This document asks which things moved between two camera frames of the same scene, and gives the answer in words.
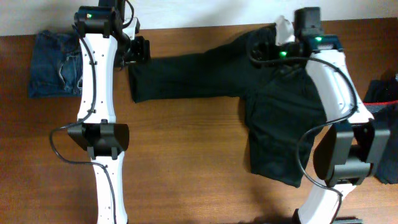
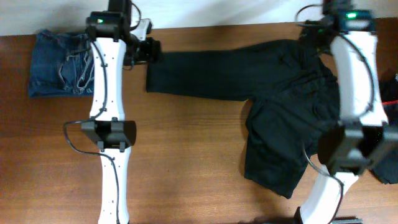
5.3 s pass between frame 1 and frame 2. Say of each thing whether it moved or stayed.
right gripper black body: moved
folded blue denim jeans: stayed
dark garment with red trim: stayed
